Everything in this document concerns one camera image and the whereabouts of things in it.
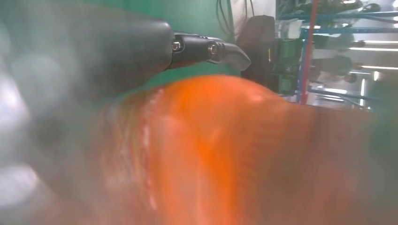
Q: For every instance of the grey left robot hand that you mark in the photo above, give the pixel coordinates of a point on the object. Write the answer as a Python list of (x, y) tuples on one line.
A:
[(93, 52)]

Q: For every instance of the black carry case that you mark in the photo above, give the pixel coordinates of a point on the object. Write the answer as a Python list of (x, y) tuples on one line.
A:
[(256, 46)]

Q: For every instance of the green plastic crate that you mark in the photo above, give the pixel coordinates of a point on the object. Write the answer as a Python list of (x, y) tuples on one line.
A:
[(287, 62)]

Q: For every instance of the red upright bar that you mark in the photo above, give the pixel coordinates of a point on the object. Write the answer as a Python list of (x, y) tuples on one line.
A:
[(308, 56)]

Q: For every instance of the blue shelf cart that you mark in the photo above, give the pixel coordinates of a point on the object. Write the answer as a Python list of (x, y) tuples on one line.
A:
[(342, 30)]

